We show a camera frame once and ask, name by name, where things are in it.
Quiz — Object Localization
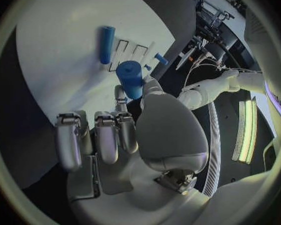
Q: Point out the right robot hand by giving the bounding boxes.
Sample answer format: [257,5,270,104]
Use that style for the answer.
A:
[54,76,212,225]

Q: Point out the fat blue cylinder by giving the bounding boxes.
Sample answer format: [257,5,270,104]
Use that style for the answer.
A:
[116,60,145,100]

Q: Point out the white task board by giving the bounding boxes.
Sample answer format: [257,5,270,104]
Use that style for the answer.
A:
[15,0,177,127]

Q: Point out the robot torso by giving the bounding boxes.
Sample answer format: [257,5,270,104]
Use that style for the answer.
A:
[191,89,280,198]

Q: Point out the glowing light bar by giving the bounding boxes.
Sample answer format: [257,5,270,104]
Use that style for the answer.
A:
[231,95,259,165]

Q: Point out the long blue cylinder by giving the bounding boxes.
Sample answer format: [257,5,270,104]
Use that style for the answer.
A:
[98,25,117,65]

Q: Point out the workshop desk with equipment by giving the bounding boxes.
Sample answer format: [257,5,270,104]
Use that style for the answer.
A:
[176,0,261,72]

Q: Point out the white cable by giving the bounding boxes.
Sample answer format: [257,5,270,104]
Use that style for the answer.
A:
[186,57,221,87]

